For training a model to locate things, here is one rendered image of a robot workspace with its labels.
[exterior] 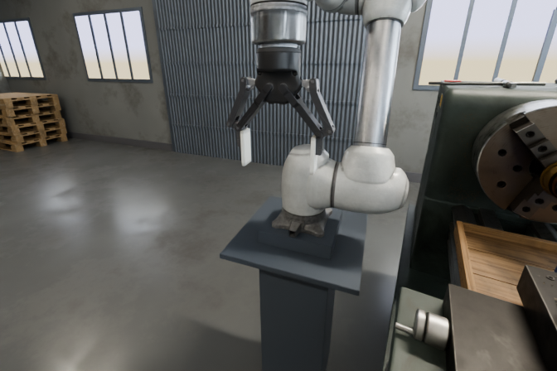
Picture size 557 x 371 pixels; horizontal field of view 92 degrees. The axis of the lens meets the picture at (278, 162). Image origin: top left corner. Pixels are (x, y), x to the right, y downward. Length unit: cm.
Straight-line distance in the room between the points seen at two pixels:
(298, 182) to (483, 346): 56
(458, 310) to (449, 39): 305
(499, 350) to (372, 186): 46
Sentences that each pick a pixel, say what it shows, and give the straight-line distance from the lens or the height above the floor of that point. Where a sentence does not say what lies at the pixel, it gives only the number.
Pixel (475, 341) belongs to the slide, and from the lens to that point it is 51.
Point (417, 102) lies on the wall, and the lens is 341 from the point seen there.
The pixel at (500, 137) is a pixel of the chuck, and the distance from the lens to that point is 92.
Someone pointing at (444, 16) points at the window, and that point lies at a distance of 341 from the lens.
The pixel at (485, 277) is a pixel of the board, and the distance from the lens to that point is 78.
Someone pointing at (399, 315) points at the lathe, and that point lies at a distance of 56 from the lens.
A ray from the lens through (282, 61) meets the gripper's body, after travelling 44.
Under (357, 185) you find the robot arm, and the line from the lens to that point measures 83.
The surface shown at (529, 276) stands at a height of 102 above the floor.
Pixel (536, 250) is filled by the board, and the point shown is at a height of 89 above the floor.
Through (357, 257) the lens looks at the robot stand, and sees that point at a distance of 94.
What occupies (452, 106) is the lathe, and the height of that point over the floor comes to 120.
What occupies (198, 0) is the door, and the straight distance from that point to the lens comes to 413.
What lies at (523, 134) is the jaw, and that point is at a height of 116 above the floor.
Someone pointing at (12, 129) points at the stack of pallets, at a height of 37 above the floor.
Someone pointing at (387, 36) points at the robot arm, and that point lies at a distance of 92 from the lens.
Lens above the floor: 132
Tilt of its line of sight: 20 degrees down
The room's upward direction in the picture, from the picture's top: straight up
